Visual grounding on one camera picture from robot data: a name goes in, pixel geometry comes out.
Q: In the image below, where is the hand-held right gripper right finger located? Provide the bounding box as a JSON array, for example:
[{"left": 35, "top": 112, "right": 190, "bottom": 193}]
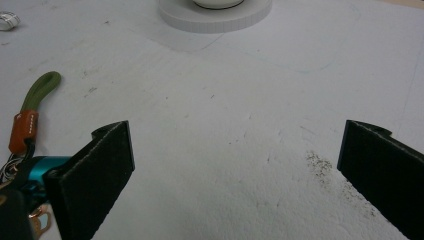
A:
[{"left": 336, "top": 119, "right": 424, "bottom": 240}]

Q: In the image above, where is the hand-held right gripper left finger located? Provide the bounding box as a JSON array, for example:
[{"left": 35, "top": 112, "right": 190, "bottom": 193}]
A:
[{"left": 43, "top": 119, "right": 136, "bottom": 240}]

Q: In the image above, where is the green strap keychain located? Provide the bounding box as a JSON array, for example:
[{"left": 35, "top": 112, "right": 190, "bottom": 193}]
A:
[{"left": 0, "top": 70, "right": 64, "bottom": 240}]

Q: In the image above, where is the silver white bracelet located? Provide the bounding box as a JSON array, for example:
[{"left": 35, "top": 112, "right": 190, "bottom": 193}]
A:
[{"left": 0, "top": 10, "right": 22, "bottom": 32}]

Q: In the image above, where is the white foam mat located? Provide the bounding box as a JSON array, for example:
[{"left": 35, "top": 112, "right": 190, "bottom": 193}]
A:
[{"left": 0, "top": 0, "right": 424, "bottom": 240}]

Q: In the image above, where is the wooden table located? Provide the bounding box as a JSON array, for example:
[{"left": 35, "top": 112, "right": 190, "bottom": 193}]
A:
[{"left": 376, "top": 0, "right": 424, "bottom": 10}]

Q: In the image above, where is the white bowl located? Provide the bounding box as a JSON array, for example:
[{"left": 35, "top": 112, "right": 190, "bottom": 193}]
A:
[{"left": 191, "top": 0, "right": 246, "bottom": 11}]

